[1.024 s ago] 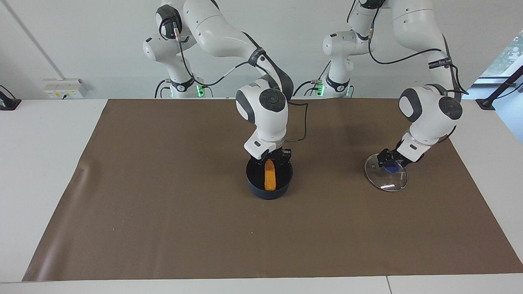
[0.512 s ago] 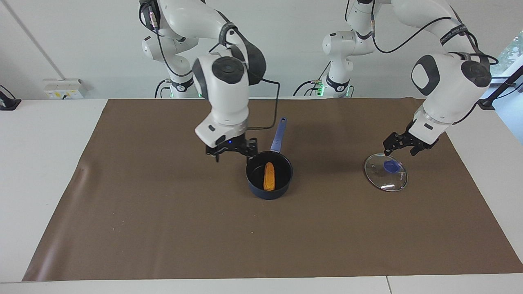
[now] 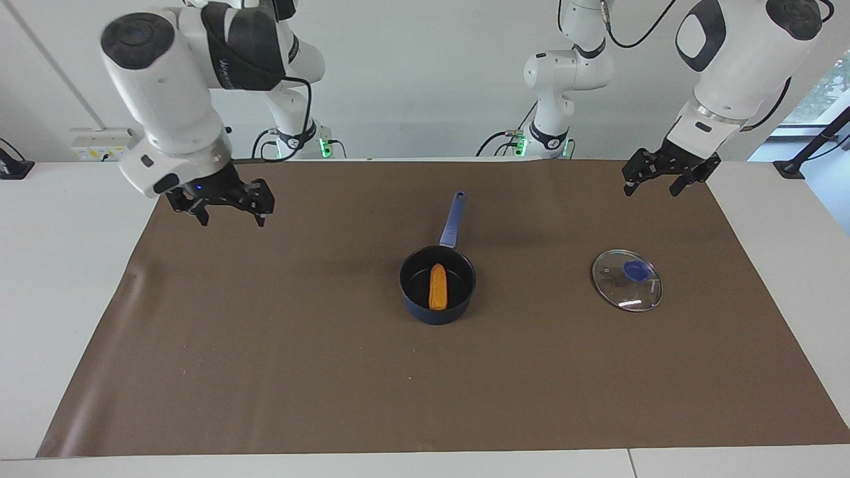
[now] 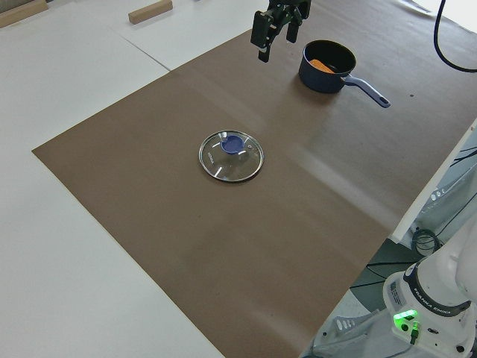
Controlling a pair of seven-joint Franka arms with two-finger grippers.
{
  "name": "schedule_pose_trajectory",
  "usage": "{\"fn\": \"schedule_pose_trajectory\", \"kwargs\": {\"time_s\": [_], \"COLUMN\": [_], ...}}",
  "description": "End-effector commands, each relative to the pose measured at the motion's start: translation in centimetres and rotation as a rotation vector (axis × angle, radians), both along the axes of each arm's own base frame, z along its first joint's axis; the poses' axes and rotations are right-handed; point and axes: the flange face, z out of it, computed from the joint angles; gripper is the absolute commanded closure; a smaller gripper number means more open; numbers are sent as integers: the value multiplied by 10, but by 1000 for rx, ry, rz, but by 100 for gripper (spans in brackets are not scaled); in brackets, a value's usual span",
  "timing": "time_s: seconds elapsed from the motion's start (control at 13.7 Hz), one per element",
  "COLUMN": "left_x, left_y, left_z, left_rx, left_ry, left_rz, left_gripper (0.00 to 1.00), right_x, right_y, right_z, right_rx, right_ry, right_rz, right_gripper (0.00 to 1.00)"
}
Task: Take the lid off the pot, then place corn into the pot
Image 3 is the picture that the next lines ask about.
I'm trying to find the glass lid with blue knob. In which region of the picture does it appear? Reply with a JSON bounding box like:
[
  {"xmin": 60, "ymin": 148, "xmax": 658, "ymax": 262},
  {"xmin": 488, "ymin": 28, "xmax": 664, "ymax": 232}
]
[{"xmin": 591, "ymin": 249, "xmax": 664, "ymax": 313}]

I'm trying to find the yellow corn cob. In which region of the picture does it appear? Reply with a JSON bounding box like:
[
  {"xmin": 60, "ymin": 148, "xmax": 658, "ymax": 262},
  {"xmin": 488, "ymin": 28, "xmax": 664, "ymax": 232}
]
[{"xmin": 429, "ymin": 264, "xmax": 450, "ymax": 311}]

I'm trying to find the dark blue pot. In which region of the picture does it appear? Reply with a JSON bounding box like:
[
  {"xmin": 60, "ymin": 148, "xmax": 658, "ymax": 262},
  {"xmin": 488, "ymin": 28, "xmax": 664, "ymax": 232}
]
[{"xmin": 400, "ymin": 191, "xmax": 477, "ymax": 326}]

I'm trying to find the black stand with angled pole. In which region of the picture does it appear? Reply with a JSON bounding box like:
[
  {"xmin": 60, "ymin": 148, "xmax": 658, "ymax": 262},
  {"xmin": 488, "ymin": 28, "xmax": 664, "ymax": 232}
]
[{"xmin": 773, "ymin": 106, "xmax": 850, "ymax": 181}]

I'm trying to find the window with green view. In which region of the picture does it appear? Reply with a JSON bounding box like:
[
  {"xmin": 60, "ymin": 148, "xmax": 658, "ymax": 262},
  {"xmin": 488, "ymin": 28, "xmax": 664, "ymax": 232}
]
[{"xmin": 778, "ymin": 52, "xmax": 850, "ymax": 128}]

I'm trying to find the brown table mat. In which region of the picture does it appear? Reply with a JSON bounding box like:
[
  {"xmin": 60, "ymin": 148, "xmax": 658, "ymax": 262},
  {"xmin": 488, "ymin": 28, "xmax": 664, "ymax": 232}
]
[{"xmin": 37, "ymin": 158, "xmax": 850, "ymax": 458}]

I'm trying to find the black right arm base cable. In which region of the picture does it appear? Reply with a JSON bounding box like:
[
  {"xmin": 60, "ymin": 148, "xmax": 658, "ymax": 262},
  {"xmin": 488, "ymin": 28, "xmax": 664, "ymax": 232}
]
[{"xmin": 250, "ymin": 128, "xmax": 277, "ymax": 161}]

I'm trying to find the black arm base cable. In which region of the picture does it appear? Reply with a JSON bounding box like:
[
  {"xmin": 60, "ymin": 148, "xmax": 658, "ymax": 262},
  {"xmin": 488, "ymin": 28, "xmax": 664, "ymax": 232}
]
[
  {"xmin": 475, "ymin": 100, "xmax": 540, "ymax": 159},
  {"xmin": 250, "ymin": 128, "xmax": 277, "ymax": 161}
]

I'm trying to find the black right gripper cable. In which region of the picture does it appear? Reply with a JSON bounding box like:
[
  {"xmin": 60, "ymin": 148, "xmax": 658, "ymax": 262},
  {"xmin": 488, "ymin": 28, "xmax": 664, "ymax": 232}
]
[{"xmin": 259, "ymin": 76, "xmax": 313, "ymax": 164}]

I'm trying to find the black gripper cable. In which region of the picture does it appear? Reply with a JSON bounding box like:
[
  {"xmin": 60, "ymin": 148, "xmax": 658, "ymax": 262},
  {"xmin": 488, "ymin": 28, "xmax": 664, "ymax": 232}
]
[
  {"xmin": 740, "ymin": 76, "xmax": 795, "ymax": 131},
  {"xmin": 259, "ymin": 76, "xmax": 313, "ymax": 164}
]

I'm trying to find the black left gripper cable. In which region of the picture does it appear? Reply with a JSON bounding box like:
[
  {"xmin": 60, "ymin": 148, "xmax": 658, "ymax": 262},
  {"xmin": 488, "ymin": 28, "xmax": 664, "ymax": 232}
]
[{"xmin": 740, "ymin": 76, "xmax": 795, "ymax": 131}]

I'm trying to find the white wall socket box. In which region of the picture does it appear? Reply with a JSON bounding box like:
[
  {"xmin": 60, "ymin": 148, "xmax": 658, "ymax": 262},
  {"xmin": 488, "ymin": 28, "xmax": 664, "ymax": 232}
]
[{"xmin": 70, "ymin": 127, "xmax": 141, "ymax": 162}]

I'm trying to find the black left arm base cable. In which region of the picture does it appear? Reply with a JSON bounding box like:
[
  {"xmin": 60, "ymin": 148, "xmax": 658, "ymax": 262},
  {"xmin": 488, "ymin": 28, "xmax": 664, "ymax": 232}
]
[{"xmin": 475, "ymin": 100, "xmax": 540, "ymax": 159}]

